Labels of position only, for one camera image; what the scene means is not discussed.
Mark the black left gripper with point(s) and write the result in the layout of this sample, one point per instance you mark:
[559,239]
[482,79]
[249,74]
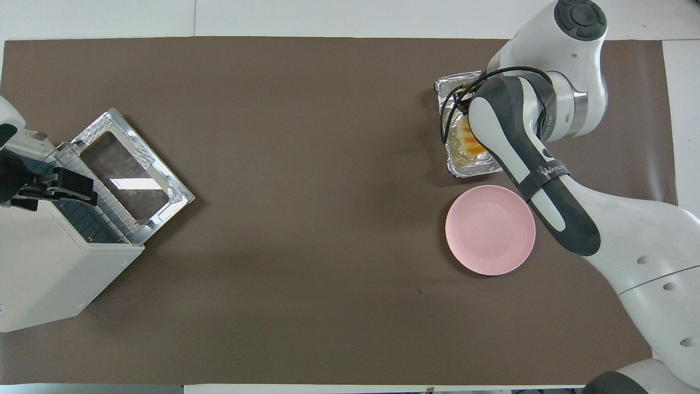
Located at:
[16,175]

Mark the aluminium foil tray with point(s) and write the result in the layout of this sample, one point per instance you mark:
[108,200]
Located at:
[448,85]

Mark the sliced orange bread loaf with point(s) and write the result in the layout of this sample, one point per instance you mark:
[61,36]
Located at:
[470,143]

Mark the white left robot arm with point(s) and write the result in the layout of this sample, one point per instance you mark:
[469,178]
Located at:
[8,112]

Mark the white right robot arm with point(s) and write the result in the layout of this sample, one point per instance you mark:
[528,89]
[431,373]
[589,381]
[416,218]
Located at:
[629,235]

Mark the cream toaster oven body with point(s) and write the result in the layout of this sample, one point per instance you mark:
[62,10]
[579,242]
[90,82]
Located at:
[54,273]

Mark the glass oven door with foil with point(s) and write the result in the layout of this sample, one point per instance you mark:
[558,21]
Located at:
[104,123]

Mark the brown table mat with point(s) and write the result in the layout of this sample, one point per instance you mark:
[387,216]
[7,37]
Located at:
[306,219]

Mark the pink round plate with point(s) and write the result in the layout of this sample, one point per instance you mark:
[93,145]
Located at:
[489,230]

